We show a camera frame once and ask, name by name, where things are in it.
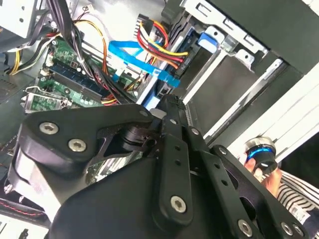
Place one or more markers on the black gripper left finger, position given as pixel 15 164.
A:
pixel 74 119

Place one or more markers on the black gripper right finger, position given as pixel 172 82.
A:
pixel 224 184

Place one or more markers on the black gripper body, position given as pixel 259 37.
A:
pixel 119 206

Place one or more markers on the hard disk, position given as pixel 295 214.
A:
pixel 208 42

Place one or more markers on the person's hand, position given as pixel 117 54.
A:
pixel 271 181

